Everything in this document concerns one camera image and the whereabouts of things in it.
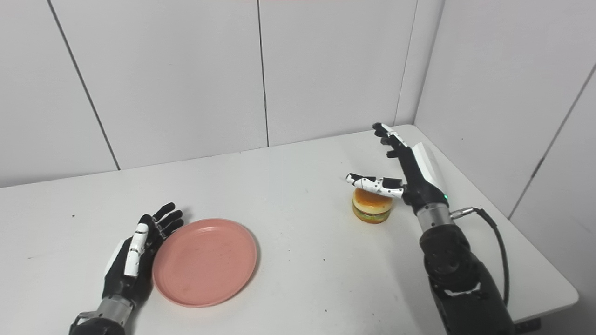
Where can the black and white left hand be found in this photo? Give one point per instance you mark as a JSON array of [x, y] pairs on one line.
[[118, 277]]

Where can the black and white right hand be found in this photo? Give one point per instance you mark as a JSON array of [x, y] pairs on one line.
[[421, 181]]

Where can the pink round plate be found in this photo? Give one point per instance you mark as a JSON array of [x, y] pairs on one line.
[[205, 263]]

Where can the toy hamburger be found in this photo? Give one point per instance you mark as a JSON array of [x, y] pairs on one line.
[[370, 207]]

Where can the black table frame part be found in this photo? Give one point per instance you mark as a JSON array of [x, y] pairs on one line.
[[528, 325]]

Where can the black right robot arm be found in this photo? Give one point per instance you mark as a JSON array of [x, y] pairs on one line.
[[458, 279]]

